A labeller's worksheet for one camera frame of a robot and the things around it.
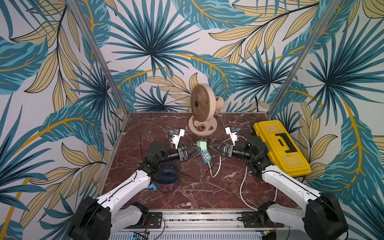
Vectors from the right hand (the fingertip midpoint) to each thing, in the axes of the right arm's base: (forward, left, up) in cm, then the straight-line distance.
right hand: (211, 147), depth 71 cm
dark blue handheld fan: (-7, +21, -14) cm, 26 cm away
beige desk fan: (+29, +1, +1) cm, 29 cm away
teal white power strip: (+7, +1, -22) cm, 24 cm away
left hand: (-4, +6, +2) cm, 7 cm away
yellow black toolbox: (+3, -40, -10) cm, 41 cm away
